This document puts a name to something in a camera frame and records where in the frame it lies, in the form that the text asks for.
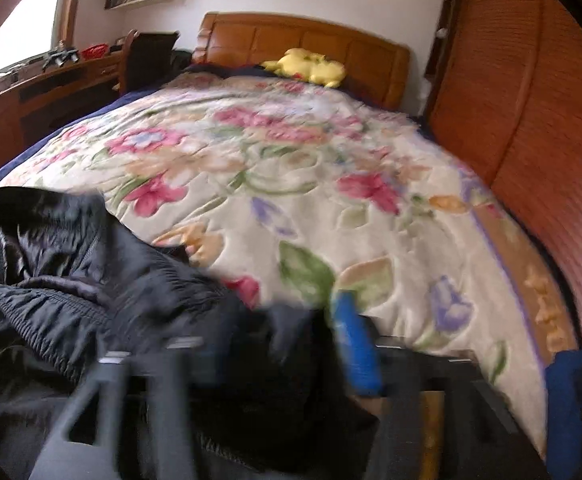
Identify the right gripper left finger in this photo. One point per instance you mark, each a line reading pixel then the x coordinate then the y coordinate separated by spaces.
pixel 129 409

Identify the red basket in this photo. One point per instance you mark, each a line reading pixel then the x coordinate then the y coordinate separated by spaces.
pixel 94 52

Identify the wooden desk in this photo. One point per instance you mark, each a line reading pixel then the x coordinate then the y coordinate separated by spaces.
pixel 32 109

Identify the black jacket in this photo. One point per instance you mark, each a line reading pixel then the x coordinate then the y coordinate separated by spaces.
pixel 76 284

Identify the yellow plush toy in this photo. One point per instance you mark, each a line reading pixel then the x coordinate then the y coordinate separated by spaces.
pixel 306 66

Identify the floral bed blanket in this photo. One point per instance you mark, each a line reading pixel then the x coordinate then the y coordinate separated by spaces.
pixel 299 191

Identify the blue garment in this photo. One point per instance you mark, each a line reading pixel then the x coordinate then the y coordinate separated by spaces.
pixel 564 420

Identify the window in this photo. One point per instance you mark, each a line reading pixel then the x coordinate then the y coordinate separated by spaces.
pixel 27 31

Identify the black binoculars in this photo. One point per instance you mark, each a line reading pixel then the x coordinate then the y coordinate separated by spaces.
pixel 59 58

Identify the wooden wardrobe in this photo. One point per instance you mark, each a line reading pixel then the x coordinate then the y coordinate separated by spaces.
pixel 509 104

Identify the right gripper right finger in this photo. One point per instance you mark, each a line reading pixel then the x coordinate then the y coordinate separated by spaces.
pixel 439 416

